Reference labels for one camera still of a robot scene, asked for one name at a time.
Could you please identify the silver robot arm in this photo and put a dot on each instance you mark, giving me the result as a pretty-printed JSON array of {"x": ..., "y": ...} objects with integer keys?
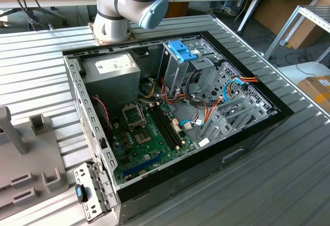
[{"x": 111, "y": 9}]

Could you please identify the grey metal disk bay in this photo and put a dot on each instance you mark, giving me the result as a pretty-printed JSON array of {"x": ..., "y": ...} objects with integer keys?
[{"x": 219, "y": 130}]

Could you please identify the black RAM slot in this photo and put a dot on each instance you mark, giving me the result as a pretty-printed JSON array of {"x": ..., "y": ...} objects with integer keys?
[
  {"x": 170, "y": 125},
  {"x": 160, "y": 128},
  {"x": 167, "y": 126},
  {"x": 163, "y": 127}
]

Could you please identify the grey metal drive cage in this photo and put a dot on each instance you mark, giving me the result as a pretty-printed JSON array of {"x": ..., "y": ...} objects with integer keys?
[{"x": 178, "y": 73}]

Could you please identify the CPU socket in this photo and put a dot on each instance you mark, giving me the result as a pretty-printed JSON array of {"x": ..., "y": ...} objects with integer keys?
[{"x": 132, "y": 116}]

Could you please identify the square dark chipset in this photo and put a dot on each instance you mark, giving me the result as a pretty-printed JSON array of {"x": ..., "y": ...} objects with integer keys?
[{"x": 142, "y": 137}]

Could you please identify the green motherboard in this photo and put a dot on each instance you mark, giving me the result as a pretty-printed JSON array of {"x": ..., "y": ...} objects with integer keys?
[{"x": 157, "y": 149}]

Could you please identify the blue plastic drive latch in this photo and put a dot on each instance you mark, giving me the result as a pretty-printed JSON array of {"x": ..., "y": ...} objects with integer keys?
[{"x": 180, "y": 51}]

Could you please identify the grey power supply unit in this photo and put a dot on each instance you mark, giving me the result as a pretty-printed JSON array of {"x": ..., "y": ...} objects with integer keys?
[{"x": 111, "y": 86}]

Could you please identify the blue expansion slot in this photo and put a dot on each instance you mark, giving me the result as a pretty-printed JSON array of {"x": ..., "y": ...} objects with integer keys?
[{"x": 143, "y": 165}]

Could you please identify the black plastic clip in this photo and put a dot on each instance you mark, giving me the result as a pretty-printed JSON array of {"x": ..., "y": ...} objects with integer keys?
[{"x": 102, "y": 143}]

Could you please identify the black PC case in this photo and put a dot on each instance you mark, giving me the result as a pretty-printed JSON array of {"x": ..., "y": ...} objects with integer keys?
[{"x": 206, "y": 174}]

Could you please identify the blue black latch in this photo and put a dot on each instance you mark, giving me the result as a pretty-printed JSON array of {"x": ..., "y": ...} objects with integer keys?
[{"x": 81, "y": 193}]

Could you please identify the black tripod stand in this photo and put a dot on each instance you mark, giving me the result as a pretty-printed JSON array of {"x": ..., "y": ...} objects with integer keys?
[{"x": 254, "y": 9}]

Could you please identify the white side table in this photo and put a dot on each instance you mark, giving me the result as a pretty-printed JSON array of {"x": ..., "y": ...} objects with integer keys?
[{"x": 291, "y": 73}]

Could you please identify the grey parts rack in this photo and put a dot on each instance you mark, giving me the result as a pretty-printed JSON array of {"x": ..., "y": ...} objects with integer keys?
[{"x": 33, "y": 153}]

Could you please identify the labelled cardboard box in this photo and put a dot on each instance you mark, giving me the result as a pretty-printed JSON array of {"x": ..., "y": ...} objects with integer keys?
[{"x": 313, "y": 91}]

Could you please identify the square brown base plate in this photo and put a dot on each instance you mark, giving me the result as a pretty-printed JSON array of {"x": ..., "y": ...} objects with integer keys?
[{"x": 132, "y": 38}]

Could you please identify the grey slot bracket plate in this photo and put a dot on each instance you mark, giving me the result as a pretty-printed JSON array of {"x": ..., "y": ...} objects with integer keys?
[{"x": 89, "y": 210}]

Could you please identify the grey metal shelf frame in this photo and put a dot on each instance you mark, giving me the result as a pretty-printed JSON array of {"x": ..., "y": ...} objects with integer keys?
[{"x": 286, "y": 27}]

